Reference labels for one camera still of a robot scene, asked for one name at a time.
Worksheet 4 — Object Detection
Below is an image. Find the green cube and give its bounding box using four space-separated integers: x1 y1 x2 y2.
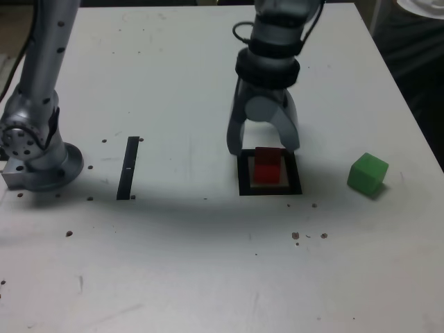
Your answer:
346 152 390 199

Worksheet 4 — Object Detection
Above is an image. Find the red cube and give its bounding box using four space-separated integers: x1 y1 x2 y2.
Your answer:
253 146 283 185

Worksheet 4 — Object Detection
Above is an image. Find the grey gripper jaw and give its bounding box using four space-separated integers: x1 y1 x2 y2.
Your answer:
225 82 251 156
244 89 301 153

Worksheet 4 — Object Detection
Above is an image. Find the black tape strip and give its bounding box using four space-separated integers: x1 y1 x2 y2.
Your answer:
116 135 140 201

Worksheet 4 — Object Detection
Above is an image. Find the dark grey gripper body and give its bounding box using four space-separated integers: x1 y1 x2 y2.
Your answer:
238 79 291 102

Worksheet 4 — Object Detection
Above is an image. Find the person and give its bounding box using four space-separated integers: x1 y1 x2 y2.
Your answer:
373 0 444 164

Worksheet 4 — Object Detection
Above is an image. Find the black tape square outline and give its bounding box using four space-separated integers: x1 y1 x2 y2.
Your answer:
237 148 303 197

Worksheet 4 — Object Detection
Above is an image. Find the white furniture leg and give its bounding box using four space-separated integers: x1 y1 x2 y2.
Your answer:
368 0 382 35

